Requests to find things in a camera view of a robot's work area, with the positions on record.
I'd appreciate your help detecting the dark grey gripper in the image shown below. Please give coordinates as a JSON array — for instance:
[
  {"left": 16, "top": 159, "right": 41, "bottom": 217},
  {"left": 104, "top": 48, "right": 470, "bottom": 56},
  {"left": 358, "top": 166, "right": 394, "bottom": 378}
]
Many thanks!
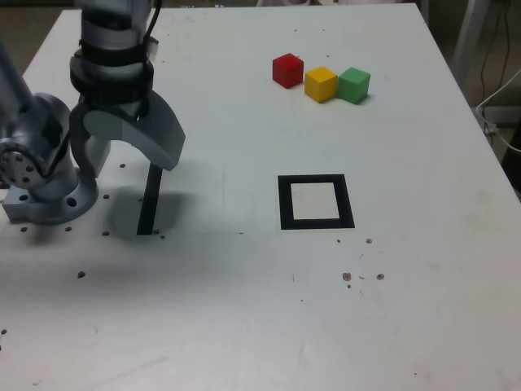
[{"left": 68, "top": 90, "right": 187, "bottom": 180}]

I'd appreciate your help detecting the red cube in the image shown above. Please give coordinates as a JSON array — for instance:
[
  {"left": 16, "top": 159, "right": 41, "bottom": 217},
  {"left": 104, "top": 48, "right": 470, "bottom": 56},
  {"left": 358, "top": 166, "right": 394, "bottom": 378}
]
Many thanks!
[{"left": 272, "top": 52, "right": 305, "bottom": 89}]

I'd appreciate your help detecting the yellow cube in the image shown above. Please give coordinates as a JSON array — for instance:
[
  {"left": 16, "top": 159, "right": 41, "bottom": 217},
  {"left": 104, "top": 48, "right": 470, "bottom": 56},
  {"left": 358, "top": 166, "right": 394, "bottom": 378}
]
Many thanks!
[{"left": 304, "top": 66, "right": 339, "bottom": 104}]

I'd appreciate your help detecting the green cube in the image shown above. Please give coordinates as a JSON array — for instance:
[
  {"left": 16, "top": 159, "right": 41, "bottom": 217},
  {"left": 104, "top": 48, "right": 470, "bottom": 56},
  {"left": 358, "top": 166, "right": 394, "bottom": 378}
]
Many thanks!
[{"left": 336, "top": 67, "right": 372, "bottom": 106}]

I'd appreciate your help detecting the black tape square outline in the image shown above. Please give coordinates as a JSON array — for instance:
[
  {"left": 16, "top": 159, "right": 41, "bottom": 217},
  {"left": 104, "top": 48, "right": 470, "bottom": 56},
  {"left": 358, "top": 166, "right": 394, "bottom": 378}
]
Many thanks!
[{"left": 277, "top": 174, "right": 356, "bottom": 231}]

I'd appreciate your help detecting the black tape strip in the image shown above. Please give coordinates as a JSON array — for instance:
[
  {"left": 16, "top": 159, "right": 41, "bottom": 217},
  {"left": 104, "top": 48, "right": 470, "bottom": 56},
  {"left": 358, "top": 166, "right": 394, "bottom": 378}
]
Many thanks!
[{"left": 136, "top": 162, "right": 164, "bottom": 236}]

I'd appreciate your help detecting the white metal frame leg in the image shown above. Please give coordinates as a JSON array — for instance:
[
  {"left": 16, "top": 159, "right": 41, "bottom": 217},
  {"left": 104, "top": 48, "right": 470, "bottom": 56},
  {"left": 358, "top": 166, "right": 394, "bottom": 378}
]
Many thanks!
[{"left": 450, "top": 0, "right": 506, "bottom": 89}]

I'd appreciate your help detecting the white background cable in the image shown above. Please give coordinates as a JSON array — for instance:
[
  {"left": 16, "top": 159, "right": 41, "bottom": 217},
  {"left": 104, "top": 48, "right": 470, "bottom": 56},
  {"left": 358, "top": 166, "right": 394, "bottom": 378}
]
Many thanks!
[{"left": 475, "top": 67, "right": 521, "bottom": 154}]

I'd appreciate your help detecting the black background cable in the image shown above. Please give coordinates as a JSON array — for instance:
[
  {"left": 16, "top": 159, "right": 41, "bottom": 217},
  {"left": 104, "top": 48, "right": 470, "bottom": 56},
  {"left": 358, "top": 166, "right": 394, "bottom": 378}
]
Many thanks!
[{"left": 479, "top": 0, "right": 512, "bottom": 107}]

